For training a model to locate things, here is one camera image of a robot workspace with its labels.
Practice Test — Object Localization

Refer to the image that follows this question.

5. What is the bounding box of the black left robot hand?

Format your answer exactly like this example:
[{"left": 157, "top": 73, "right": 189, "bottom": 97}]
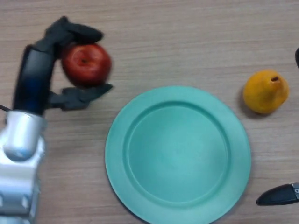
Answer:
[{"left": 12, "top": 15, "right": 114, "bottom": 115}]

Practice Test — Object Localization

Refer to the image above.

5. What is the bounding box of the yellow pear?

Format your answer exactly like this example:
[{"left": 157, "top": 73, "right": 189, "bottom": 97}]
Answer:
[{"left": 242, "top": 70, "right": 290, "bottom": 114}]

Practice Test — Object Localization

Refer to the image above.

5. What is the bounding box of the red apple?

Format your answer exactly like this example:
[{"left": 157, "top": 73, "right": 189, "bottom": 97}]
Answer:
[{"left": 61, "top": 43, "right": 112, "bottom": 88}]

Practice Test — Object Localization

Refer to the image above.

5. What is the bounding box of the green round plate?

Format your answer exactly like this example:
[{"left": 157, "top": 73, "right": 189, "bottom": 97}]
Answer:
[{"left": 105, "top": 85, "right": 252, "bottom": 224}]

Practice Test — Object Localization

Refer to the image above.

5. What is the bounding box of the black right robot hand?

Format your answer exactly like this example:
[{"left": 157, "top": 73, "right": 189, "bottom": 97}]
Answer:
[{"left": 256, "top": 47, "right": 299, "bottom": 206}]

